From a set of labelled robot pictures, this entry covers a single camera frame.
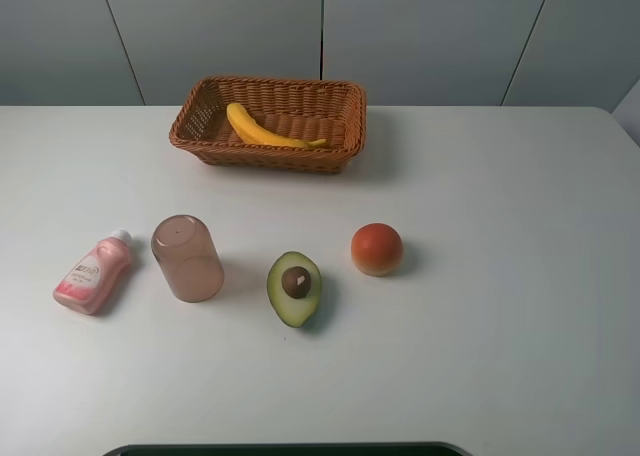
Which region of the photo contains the brown wicker basket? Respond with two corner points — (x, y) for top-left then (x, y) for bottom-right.
(169, 76), (366, 174)

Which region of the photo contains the translucent pink plastic cup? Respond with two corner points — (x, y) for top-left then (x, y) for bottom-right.
(151, 215), (225, 303)

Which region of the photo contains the black tray edge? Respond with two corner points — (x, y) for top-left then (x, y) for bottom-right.
(106, 442), (469, 456)

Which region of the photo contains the red orange tomato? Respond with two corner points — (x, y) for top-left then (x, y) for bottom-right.
(350, 223), (404, 277)

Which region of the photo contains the pink detergent bottle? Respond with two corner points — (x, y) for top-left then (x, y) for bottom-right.
(53, 229), (133, 315)

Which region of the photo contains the halved avocado with pit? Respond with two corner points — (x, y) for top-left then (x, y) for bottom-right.
(266, 251), (322, 328)

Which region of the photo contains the yellow banana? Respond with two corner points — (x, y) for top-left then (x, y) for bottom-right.
(226, 103), (327, 149)

